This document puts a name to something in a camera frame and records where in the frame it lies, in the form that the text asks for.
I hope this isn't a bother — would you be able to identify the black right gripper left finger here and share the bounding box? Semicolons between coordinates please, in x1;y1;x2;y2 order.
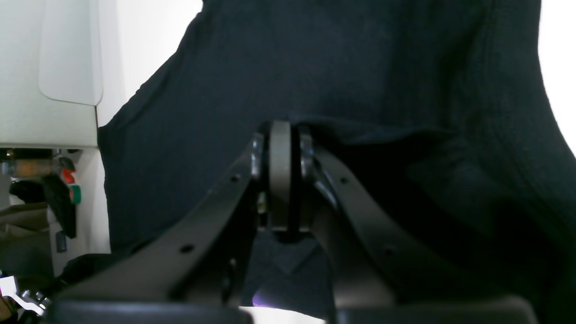
45;121;292;324

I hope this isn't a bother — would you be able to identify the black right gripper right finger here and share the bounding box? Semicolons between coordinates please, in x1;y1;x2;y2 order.
297;126;538;324

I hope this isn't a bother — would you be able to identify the black T-shirt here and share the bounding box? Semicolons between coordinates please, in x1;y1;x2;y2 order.
63;0;575;324

